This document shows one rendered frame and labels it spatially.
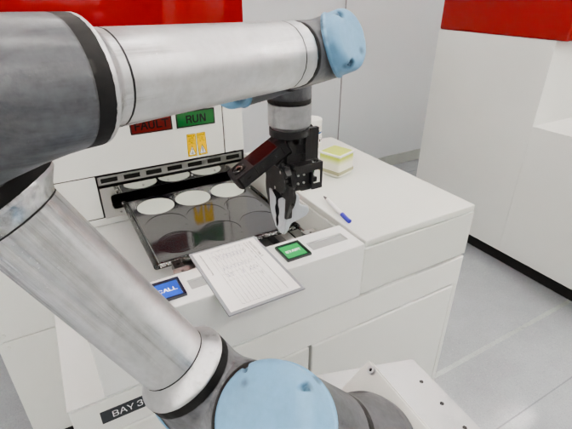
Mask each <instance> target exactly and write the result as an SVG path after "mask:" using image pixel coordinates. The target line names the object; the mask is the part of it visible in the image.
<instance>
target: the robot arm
mask: <svg viewBox="0 0 572 429"><path fill-rule="evenodd" d="M365 55H366V42H365V38H364V33H363V28H362V27H361V25H360V23H359V21H358V19H357V17H356V16H355V15H354V14H353V13H352V12H351V11H349V10H348V9H335V10H333V11H330V12H328V13H326V12H323V13H322V14H321V15H320V16H318V17H317V18H314V19H311V20H282V21H255V22H227V23H200V24H173V25H145V26H92V25H91V24H90V23H89V22H88V21H87V20H85V19H84V18H83V17H82V16H81V15H79V14H76V13H73V12H66V11H48V12H0V271H1V272H2V273H3V274H5V275H6V276H7V277H9V278H10V279H11V280H12V281H14V282H15V283H16V284H18V285H19V286H20V287H21V288H23V290H25V291H26V292H27V293H28V294H29V295H31V296H32V297H33V298H35V299H36V300H37V301H39V302H40V303H41V304H42V305H44V306H45V307H46V308H48V309H49V310H50V311H51V312H52V313H53V314H54V315H55V316H57V317H58V318H59V319H61V320H62V321H63V322H64V323H66V324H67V325H68V326H70V327H71V328H72V329H74V330H75V331H76V332H77V333H79V334H80V335H81V336H82V337H83V338H84V339H85V340H87V341H88V342H89V343H91V344H92V345H93V346H95V347H96V348H97V349H98V350H100V351H101V352H102V353H103V354H105V355H106V356H107V357H108V358H110V359H111V360H112V361H113V362H114V363H115V364H117V365H118V366H119V367H120V368H122V369H123V370H124V371H126V372H127V373H128V374H129V375H131V376H132V377H133V378H135V379H136V380H137V381H138V382H139V383H140V384H141V385H143V387H142V397H143V401H144V403H145V405H146V407H147V408H148V409H149V410H151V411H152V412H153V413H155V415H156V417H157V418H158V419H159V420H160V422H161V423H162V424H163V425H164V426H165V428H166V429H414V428H413V427H412V425H411V423H410V422H409V419H408V418H407V416H406V415H405V414H404V412H403V411H402V410H401V409H400V408H399V407H398V406H397V405H395V404H394V403H392V402H391V401H389V400H388V399H386V398H384V397H382V396H381V395H378V394H376V393H373V392H366V391H355V392H344V391H342V390H341V389H340V388H338V387H336V386H333V385H332V384H330V383H328V382H327V381H325V380H323V379H321V378H319V377H317V376H316V375H314V374H313V373H312V372H311V371H310V370H308V369H306V368H305V367H303V366H301V365H299V364H297V363H293V362H290V361H286V360H281V359H276V358H265V359H261V360H256V359H253V358H249V357H244V356H242V355H241V354H239V353H238V352H236V351H235V350H234V349H233V348H232V347H231V346H230V345H229V344H228V343H227V342H226V341H225V340H224V339H223V338H222V337H221V336H220V335H219V334H218V333H217V332H216V331H215V330H214V329H212V328H210V327H208V326H197V327H194V326H193V325H192V324H190V323H189V322H188V321H187V320H186V319H185V318H184V317H183V316H182V315H181V314H180V313H179V312H178V311H177V310H176V309H175V308H174V307H173V306H172V305H171V304H170V303H169V302H168V301H167V300H166V299H165V298H164V297H163V296H162V295H161V294H160V293H159V292H158V291H157V290H156V289H155V288H154V287H153V286H152V285H151V284H150V283H149V282H148V281H147V280H146V279H145V278H144V277H143V276H142V275H141V274H140V273H139V272H138V271H137V270H136V269H135V268H134V267H133V266H132V265H131V264H130V263H129V262H128V261H127V260H126V259H125V258H124V257H123V256H122V255H121V254H120V253H119V252H118V251H117V250H116V249H115V248H114V247H113V246H112V245H111V244H110V243H109V242H108V241H107V240H106V239H105V238H104V237H103V236H102V235H101V234H100V233H99V232H98V231H97V230H96V229H95V228H94V227H93V226H92V225H91V224H90V223H89V222H88V221H87V220H86V219H85V218H84V217H83V216H82V215H81V214H80V213H79V212H78V211H77V210H76V209H75V208H74V207H73V206H72V205H71V204H70V203H69V202H68V201H67V200H66V199H65V198H64V197H63V196H62V195H61V194H60V193H59V192H58V191H57V190H56V189H55V188H54V183H53V180H54V163H53V162H52V161H54V160H55V159H58V158H60V157H64V156H66V155H69V154H71V153H74V152H79V151H81V150H84V149H88V148H91V147H95V146H101V145H104V144H107V143H109V142H110V141H111V140H112V139H113V138H114V137H115V135H116V133H117V131H118V128H120V127H124V126H128V125H132V124H136V123H143V122H146V121H151V120H154V119H158V118H162V117H169V116H173V115H176V114H181V113H184V112H191V111H195V110H199V109H203V108H207V107H211V106H217V105H221V106H223V107H225V108H227V109H237V108H240V107H242V108H246V107H248V106H250V105H253V104H256V103H259V102H262V101H265V100H267V115H268V125H269V135H270V136H271V137H270V138H269V139H268V140H266V141H265V142H264V143H262V144H261V145H260V146H258V147H257V148H256V149H255V150H253V151H252V152H251V153H250V154H249V155H248V156H246V157H245V158H244V159H242V160H241V161H240V162H239V163H237V164H236V165H235V166H233V167H232V168H231V169H229V170H228V171H227V173H228V176H229V177H230V178H231V180H232V181H233V183H234V184H235V185H236V186H237V187H238V188H240V189H242V190H243V189H245V188H246V187H247V186H249V185H250V184H251V183H252V182H254V181H255V180H256V179H258V178H259V177H260V176H261V175H263V174H264V173H265V172H266V193H267V197H268V202H269V206H271V212H272V217H273V219H274V222H275V225H276V227H277V228H278V230H279V231H280V232H281V233H282V234H285V233H286V232H287V231H288V229H289V226H290V225H291V223H293V222H295V221H297V220H298V219H300V218H302V217H304V216H306V215H307V213H308V210H309V209H308V207H307V206H306V205H303V204H300V197H299V195H298V194H297V193H295V192H297V191H305V190H309V189H312V190H313V189H317V188H320V187H322V181H323V161H322V160H320V159H318V157H317V156H318V134H319V127H318V126H313V125H312V85H314V84H317V83H322V82H325V81H328V80H331V79H334V78H341V77H343V75H346V74H348V73H350V72H354V71H356V70H357V69H358V68H359V67H360V66H361V65H362V64H363V61H364V58H365ZM313 162H314V163H313ZM317 169H320V181H319V182H316V183H313V182H315V181H317V176H315V175H313V174H314V170H317Z"/></svg>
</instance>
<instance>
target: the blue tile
mask: <svg viewBox="0 0 572 429"><path fill-rule="evenodd" d="M153 287H154V288H155V289H156V290H157V291H158V292H159V293H160V294H161V295H162V296H163V297H164V298H168V297H171V296H174V295H178V294H181V293H183V291H182V290H181V288H180V285H179V284H178V283H177V281H176V280H173V281H170V282H167V283H162V284H159V285H157V286H153Z"/></svg>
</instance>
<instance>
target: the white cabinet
mask: <svg viewBox="0 0 572 429"><path fill-rule="evenodd" d="M462 260H463V255H457V256H455V257H452V258H450V259H447V260H444V261H442V262H439V263H437V264H435V265H433V266H429V267H427V268H425V269H422V270H420V271H417V272H414V273H412V274H409V275H408V276H405V277H401V278H399V279H397V280H395V281H392V282H390V283H387V284H384V285H382V286H380V287H378V288H375V289H371V290H369V291H367V292H364V293H362V294H359V296H360V297H358V298H356V299H354V300H350V301H348V302H346V303H344V304H341V305H339V306H336V307H333V308H331V309H328V310H327V311H324V312H320V313H319V314H316V315H314V316H311V317H308V318H306V319H303V320H301V321H299V322H297V323H293V324H290V325H289V326H286V327H284V328H281V329H278V330H276V331H273V332H271V333H269V334H267V335H263V336H261V337H259V338H256V339H254V340H251V341H248V342H246V343H244V344H242V345H240V346H236V347H233V349H234V350H235V351H236V352H238V353H239V354H241V355H242V356H244V357H246V358H253V359H256V360H261V359H265V358H276V359H281V360H286V361H290V362H293V363H297V364H299V365H301V366H303V367H305V368H306V369H308V370H310V371H311V372H312V373H313V374H314V375H322V374H327V373H333V372H338V371H343V370H348V369H358V368H362V367H363V366H364V365H365V364H366V363H367V362H368V361H370V362H372V363H373V364H374V365H379V364H383V363H393V362H398V361H403V360H409V359H414V360H415V361H416V362H417V363H418V364H419V366H420V367H421V368H422V369H423V370H424V371H425V372H426V373H427V374H428V375H429V376H430V377H431V378H432V379H433V380H434V378H435V374H436V371H437V367H438V360H439V357H440V353H441V350H442V345H443V339H444V336H445V331H446V328H447V324H448V321H449V314H450V310H451V306H452V303H453V299H454V295H455V289H456V285H457V281H458V277H459V274H460V268H461V263H462ZM142 387H143V385H139V386H136V387H134V388H131V389H129V390H127V391H125V392H121V393H118V394H117V395H114V396H112V397H109V398H106V399H104V400H101V401H99V402H97V403H93V404H91V405H89V406H87V407H84V408H82V409H79V410H76V411H74V412H71V413H70V414H69V416H70V419H71V423H72V425H73V427H74V429H166V428H165V426H164V425H163V424H162V423H161V422H160V420H159V419H158V418H157V417H156V415H155V413H153V412H152V411H151V410H149V409H148V408H147V407H146V405H145V403H144V401H143V397H142Z"/></svg>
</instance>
